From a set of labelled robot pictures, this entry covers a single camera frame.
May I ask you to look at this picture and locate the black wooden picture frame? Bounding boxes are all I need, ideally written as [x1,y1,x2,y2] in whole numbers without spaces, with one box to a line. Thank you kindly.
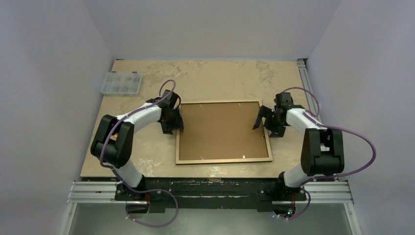
[175,99,273,165]

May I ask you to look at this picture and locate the brown backing board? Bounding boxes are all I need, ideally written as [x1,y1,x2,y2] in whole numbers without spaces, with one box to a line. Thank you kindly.
[178,101,270,161]

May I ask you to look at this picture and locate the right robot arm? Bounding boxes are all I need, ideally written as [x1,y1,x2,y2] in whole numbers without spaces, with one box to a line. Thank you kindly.
[253,92,345,199]

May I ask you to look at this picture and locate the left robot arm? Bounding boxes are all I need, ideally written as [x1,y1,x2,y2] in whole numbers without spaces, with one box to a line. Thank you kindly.
[90,90,184,200]

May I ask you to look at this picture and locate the clear plastic organizer box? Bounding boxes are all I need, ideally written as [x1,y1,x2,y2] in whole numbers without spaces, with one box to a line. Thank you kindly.
[100,71,142,96]

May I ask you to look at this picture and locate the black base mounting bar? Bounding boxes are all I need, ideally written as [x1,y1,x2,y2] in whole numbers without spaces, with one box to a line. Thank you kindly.
[115,177,307,214]

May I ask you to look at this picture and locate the orange handled pliers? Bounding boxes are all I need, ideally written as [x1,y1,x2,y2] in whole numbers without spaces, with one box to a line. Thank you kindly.
[110,134,118,141]

